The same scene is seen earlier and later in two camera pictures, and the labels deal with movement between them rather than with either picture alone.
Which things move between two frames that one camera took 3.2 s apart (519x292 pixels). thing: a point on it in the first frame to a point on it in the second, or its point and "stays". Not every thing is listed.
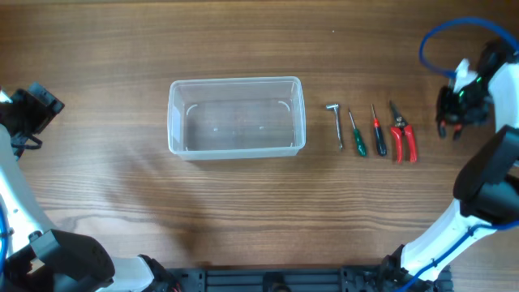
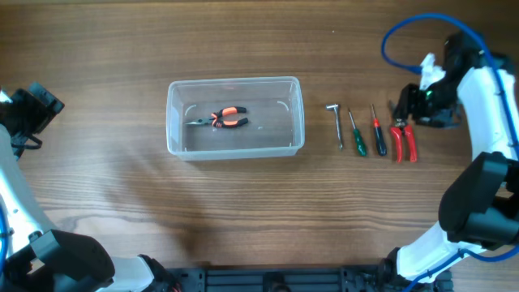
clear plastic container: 236,118 stays
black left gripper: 42,114 stays
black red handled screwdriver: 381,145 stays
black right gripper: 445,110 to 407,105
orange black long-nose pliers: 442,130 to 216,122
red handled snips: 401,126 stays
